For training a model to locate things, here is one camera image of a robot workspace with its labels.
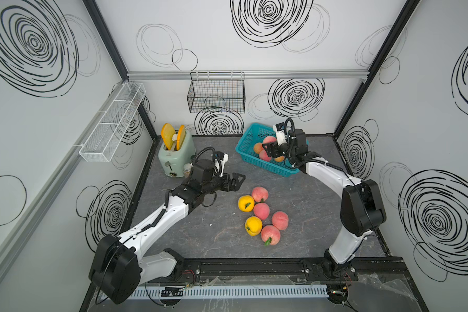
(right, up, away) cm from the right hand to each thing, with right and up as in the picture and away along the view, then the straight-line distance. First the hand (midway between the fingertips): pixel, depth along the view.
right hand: (271, 142), depth 90 cm
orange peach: (-4, -2, +15) cm, 16 cm away
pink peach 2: (-5, -31, -6) cm, 32 cm away
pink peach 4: (-2, -37, -13) cm, 39 cm away
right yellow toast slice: (-43, +3, +1) cm, 43 cm away
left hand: (-16, -15, -12) cm, 25 cm away
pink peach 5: (-1, +1, -3) cm, 3 cm away
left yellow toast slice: (-50, +4, +3) cm, 50 cm away
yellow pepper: (-12, -28, -4) cm, 30 cm away
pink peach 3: (+2, -34, -9) cm, 35 cm away
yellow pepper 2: (-9, -35, -10) cm, 38 cm away
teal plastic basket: (-4, +7, +26) cm, 27 cm away
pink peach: (-6, -24, -1) cm, 25 cm away
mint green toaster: (-46, -9, +1) cm, 47 cm away
